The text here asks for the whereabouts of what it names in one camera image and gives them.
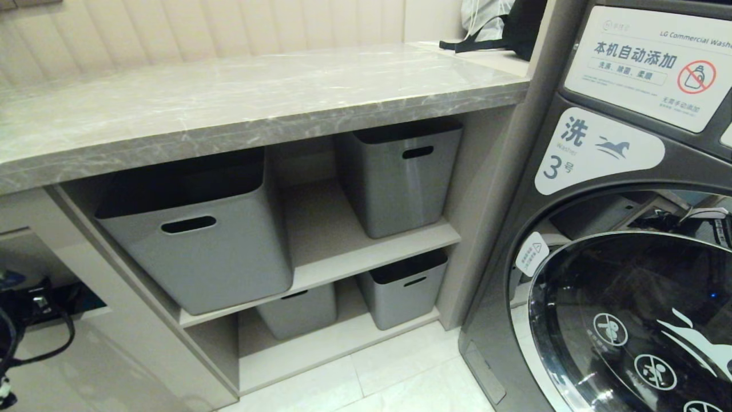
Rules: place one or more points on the large grey storage bin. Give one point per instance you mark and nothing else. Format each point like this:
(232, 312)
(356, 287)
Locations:
(217, 263)

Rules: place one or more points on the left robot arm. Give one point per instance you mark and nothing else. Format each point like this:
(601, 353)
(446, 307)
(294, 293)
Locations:
(23, 300)

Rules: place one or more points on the black bag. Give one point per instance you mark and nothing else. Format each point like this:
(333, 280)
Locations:
(529, 26)

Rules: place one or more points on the round washing machine door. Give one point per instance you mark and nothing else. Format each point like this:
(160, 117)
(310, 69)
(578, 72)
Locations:
(617, 297)

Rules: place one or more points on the small grey storage bin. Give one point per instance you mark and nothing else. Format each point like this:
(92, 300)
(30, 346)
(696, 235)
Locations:
(400, 300)
(303, 315)

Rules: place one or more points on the tall grey storage bin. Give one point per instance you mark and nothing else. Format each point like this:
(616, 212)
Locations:
(400, 194)

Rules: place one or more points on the grey washing machine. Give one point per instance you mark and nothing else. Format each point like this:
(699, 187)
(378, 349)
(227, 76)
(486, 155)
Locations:
(514, 229)

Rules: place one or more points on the beige counter cabinet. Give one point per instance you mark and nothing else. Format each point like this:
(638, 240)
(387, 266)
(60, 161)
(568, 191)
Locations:
(229, 97)

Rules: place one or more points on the pale grey cloth bag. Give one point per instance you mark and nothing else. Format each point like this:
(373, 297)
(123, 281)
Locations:
(483, 17)

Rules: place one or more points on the glossy beige cabinet door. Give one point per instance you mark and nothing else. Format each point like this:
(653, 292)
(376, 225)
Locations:
(103, 366)

